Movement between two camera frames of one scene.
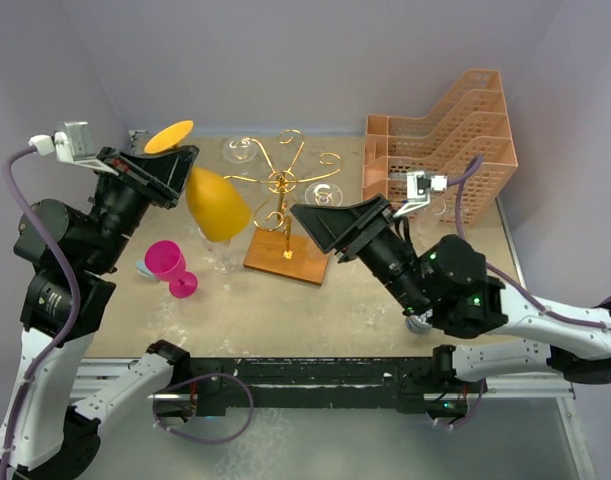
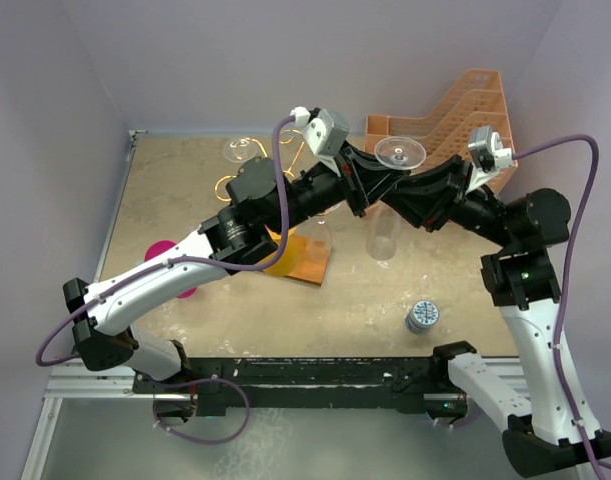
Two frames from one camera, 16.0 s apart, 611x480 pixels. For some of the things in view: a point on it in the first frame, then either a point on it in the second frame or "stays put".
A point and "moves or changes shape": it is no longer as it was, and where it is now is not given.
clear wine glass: [323, 193] moves or changes shape
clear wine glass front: [239, 150] stays put
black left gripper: [161, 174] -> [364, 180]
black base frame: [227, 386] stays put
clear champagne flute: [436, 207] -> [384, 233]
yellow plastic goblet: [217, 203] -> [288, 262]
